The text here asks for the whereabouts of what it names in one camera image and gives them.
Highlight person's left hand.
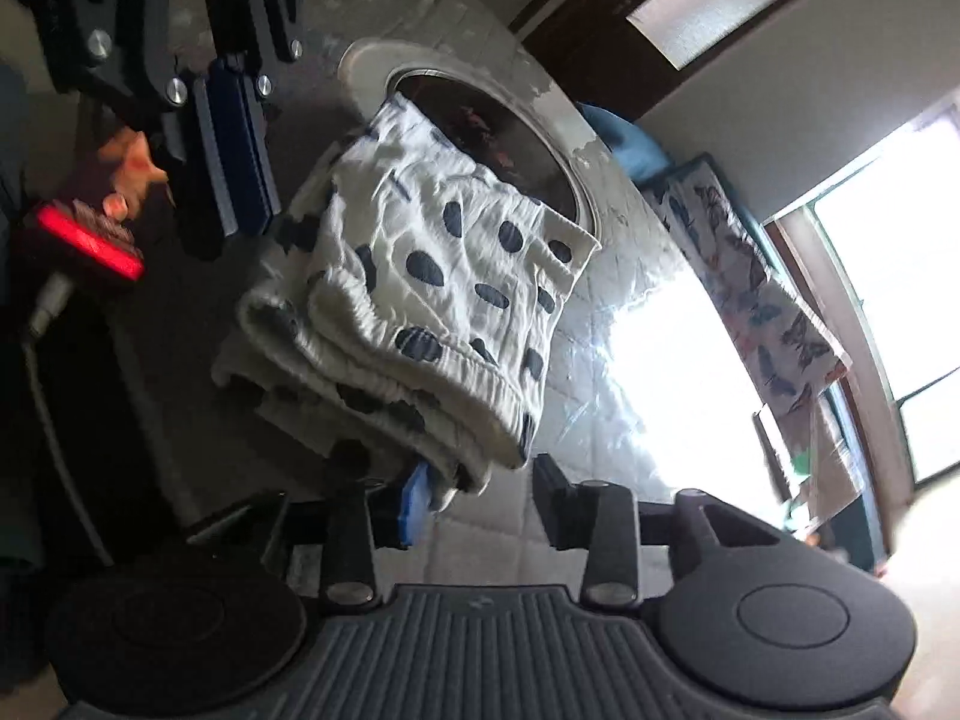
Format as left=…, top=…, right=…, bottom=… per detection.
left=64, top=127, right=170, bottom=222

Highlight white cable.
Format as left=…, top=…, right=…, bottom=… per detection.
left=22, top=274, right=113, bottom=563

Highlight dark wooden door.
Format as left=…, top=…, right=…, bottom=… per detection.
left=517, top=0, right=845, bottom=121

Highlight blue cushion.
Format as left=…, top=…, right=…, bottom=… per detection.
left=577, top=103, right=672, bottom=181

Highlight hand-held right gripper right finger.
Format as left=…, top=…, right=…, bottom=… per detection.
left=531, top=454, right=785, bottom=608

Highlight butterfly print sofa cushion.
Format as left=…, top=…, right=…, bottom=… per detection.
left=641, top=157, right=852, bottom=417

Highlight beige sofa cushion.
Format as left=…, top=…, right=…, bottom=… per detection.
left=757, top=382, right=863, bottom=518

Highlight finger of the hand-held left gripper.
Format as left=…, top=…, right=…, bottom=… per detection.
left=202, top=0, right=305, bottom=237
left=52, top=0, right=226, bottom=256

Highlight white polka dot shorts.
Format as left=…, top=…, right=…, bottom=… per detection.
left=212, top=94, right=603, bottom=496

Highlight window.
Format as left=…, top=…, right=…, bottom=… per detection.
left=765, top=101, right=960, bottom=485

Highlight round black induction cooktop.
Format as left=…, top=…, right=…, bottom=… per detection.
left=337, top=37, right=601, bottom=241

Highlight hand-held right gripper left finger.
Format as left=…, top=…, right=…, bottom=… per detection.
left=184, top=441, right=434, bottom=610

